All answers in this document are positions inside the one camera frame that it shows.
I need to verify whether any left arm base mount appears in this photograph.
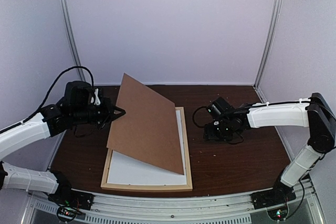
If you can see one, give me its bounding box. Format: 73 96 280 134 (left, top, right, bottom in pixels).
47 190 94 210

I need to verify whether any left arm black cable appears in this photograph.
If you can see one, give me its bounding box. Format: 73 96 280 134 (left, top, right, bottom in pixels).
20 66 95 125

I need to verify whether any brown backing board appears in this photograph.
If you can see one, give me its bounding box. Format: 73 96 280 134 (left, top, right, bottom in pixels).
107 74 184 175

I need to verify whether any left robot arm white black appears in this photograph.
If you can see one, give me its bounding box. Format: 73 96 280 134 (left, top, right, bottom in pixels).
1 81 126 205

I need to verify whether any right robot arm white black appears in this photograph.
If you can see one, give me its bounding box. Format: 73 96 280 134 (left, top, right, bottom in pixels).
202 93 335 204

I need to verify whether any cat photo print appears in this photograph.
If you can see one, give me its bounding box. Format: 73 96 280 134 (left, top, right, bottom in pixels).
107 110 187 186

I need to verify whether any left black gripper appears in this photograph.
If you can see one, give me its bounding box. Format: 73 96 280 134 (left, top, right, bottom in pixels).
71 96 125 129

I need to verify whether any aluminium front rail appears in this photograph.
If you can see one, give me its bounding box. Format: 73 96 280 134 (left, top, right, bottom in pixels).
19 179 326 223

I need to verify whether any right aluminium corner post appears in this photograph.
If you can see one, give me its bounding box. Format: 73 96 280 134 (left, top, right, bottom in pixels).
254 0 283 90

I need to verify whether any aluminium corner post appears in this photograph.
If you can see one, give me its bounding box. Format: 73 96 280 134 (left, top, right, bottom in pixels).
254 0 283 90
60 0 82 66

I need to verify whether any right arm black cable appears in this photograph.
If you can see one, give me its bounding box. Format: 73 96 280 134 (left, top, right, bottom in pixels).
192 105 245 145

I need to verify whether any light wooden picture frame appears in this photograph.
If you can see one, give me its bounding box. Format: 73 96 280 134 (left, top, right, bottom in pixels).
101 106 194 193

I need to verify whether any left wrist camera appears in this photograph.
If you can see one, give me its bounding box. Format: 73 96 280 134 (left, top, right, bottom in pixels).
86 87 102 106

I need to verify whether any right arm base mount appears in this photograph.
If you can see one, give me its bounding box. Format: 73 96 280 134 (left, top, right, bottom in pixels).
251 189 296 209

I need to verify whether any left aluminium corner post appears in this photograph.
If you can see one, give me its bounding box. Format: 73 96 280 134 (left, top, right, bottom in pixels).
60 0 82 66

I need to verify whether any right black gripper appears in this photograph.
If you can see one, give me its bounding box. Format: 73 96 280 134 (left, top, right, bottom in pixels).
204 120 234 142

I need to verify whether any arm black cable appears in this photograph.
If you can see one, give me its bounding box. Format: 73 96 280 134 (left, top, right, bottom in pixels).
192 105 245 145
20 66 95 125

